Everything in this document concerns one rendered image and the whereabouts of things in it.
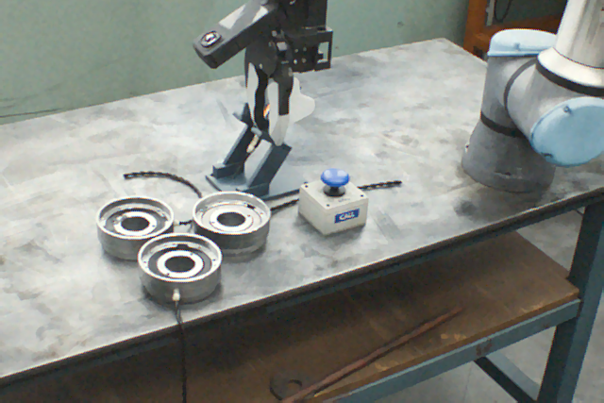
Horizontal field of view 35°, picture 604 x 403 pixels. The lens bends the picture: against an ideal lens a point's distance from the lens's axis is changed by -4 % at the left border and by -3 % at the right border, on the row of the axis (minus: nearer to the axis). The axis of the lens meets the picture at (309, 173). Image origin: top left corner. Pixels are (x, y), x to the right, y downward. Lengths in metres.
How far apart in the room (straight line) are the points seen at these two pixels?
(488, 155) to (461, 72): 0.42
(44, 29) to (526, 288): 1.69
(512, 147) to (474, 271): 0.34
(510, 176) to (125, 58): 1.74
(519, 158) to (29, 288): 0.74
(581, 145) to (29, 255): 0.76
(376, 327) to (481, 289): 0.23
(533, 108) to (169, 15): 1.84
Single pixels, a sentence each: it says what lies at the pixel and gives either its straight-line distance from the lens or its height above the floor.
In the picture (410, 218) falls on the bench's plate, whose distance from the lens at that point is 1.41.
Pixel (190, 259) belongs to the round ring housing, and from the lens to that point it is 1.25.
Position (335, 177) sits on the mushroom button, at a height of 0.87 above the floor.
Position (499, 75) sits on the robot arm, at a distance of 1.45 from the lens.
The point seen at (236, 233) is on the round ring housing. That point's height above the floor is 0.84.
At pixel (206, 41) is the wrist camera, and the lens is 1.17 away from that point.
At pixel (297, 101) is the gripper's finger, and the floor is 1.01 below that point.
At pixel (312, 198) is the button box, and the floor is 0.84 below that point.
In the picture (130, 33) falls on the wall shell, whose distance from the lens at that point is 2.99.
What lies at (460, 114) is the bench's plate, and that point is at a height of 0.80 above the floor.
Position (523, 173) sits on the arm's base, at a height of 0.83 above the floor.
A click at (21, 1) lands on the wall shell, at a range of 2.83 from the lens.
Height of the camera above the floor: 1.55
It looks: 30 degrees down
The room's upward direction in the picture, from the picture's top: 4 degrees clockwise
